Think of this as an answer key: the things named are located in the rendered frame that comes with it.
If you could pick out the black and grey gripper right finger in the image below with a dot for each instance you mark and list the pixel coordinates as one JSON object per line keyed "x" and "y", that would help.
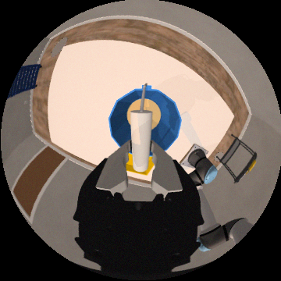
{"x": 170, "y": 179}

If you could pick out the blue pail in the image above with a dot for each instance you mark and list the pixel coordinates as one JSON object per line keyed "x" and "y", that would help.
{"x": 125, "y": 124}

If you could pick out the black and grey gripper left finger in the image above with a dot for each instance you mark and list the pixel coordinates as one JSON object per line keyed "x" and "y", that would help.
{"x": 108, "y": 177}

